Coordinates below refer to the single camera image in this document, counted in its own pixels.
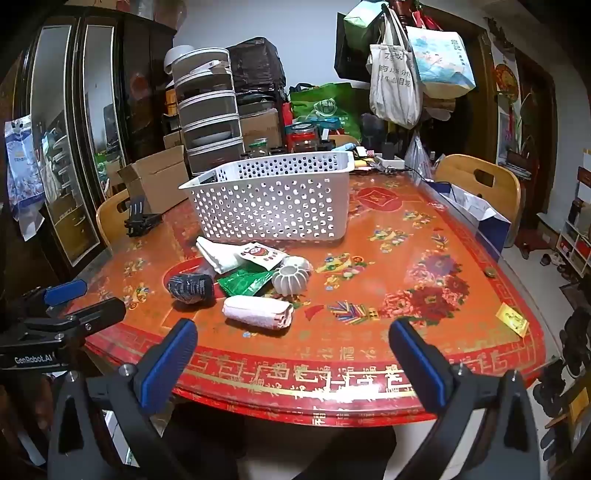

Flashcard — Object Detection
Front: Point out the blue and white hanging bag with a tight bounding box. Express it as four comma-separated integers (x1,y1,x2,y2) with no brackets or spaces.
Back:
4,115,47,241

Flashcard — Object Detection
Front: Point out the dark wooden mirrored wardrobe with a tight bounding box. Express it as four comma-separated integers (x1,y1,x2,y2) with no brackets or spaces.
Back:
14,11,178,268

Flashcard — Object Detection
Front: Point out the green shopping bag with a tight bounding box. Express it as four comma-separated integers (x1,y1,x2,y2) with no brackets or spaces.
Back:
290,83,363,139

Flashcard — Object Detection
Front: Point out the green foil packet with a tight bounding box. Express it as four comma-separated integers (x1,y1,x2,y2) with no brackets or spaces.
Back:
217,269,274,297

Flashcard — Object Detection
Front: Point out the white packet with red print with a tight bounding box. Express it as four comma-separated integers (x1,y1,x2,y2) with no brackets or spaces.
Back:
232,242,288,272

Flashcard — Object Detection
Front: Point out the large glass pickle jar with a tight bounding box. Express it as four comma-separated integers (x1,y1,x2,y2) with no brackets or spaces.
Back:
288,124,319,153

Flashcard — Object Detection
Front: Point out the white stacked drawer unit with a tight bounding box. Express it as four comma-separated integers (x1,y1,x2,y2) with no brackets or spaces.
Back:
172,47,245,178

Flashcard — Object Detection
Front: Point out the white shoe shelf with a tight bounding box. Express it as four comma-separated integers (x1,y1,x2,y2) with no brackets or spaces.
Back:
556,166,591,282

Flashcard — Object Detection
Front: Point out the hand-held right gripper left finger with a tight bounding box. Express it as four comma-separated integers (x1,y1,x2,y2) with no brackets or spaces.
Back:
48,318,199,480

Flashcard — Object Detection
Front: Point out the black hanging bag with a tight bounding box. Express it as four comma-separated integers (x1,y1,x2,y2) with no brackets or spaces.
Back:
335,13,372,84

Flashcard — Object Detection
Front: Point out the yellow card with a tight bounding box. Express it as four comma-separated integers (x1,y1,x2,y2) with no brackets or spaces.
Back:
496,305,529,337

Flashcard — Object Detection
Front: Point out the blue and white paper bag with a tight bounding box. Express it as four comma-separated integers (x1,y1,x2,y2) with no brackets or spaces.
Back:
425,180,512,261

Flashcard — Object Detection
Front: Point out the pink white towel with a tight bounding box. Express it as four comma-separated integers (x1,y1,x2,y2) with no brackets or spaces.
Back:
223,295,294,330

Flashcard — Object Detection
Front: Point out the red wall ornament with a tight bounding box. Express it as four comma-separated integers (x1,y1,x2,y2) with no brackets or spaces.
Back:
494,62,522,97

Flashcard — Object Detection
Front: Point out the black sock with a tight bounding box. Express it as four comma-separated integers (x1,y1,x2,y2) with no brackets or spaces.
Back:
167,272,215,306

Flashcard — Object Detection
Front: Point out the white bowl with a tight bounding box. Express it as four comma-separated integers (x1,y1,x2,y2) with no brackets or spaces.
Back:
165,45,195,75

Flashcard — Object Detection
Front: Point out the white ribbed round toy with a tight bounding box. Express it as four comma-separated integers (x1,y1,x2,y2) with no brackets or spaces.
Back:
271,256,314,295

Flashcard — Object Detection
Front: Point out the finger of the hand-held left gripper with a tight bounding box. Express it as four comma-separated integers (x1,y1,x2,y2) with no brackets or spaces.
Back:
23,298,127,342
11,280,88,319

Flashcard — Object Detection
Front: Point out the white canvas tote bag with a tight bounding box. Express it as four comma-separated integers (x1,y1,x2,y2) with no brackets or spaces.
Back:
369,4,423,130

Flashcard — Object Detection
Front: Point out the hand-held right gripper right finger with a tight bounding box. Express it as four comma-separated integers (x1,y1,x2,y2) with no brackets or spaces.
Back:
388,318,541,480

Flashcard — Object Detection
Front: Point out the blue printed tote bag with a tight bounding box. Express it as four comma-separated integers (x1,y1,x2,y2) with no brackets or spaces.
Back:
405,23,477,100

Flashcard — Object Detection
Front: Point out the green and white bag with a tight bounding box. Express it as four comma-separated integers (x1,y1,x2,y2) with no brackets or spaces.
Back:
343,0,386,49

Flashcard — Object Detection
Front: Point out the black plastic holder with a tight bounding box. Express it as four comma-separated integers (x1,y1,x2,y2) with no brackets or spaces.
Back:
124,196,163,238

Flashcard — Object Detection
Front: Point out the open cardboard box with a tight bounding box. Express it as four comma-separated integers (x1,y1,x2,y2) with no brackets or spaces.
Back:
117,146,191,214

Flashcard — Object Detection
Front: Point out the closed cardboard box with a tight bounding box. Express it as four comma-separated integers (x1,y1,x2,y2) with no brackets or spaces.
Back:
238,108,282,148

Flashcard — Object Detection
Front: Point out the black storage bag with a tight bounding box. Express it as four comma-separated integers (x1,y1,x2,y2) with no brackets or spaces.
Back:
226,38,287,88

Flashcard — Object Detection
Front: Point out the white perforated plastic basket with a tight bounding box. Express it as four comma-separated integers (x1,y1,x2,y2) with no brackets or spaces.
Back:
178,151,355,241

